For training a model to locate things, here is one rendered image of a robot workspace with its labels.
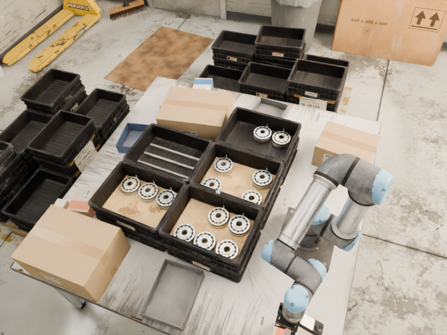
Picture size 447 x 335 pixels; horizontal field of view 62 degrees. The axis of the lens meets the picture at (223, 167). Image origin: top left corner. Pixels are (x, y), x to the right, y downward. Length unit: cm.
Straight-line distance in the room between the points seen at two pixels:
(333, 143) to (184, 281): 107
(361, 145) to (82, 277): 153
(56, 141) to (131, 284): 142
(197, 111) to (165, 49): 228
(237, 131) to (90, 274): 110
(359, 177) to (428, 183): 196
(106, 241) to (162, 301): 38
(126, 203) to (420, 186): 221
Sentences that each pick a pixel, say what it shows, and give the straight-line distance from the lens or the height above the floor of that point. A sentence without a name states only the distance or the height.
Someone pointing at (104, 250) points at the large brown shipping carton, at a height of 90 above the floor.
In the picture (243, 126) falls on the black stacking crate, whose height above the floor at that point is 83.
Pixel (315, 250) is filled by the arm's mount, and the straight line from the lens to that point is 187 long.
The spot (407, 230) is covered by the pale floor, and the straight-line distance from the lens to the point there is 296.
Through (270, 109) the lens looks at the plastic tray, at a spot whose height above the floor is 70.
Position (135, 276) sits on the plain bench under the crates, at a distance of 191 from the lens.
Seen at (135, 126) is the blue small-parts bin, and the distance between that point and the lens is 246.
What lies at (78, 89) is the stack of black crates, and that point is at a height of 50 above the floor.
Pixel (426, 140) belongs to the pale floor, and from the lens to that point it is 357.
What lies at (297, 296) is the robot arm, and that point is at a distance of 125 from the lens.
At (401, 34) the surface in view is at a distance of 428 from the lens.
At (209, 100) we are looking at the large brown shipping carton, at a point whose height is 90.
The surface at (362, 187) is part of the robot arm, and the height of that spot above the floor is 135.
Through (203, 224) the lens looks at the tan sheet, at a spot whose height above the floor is 83.
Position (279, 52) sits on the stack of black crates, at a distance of 330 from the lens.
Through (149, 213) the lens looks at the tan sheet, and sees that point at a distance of 191.
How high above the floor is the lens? 240
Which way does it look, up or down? 51 degrees down
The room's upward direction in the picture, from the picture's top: 5 degrees counter-clockwise
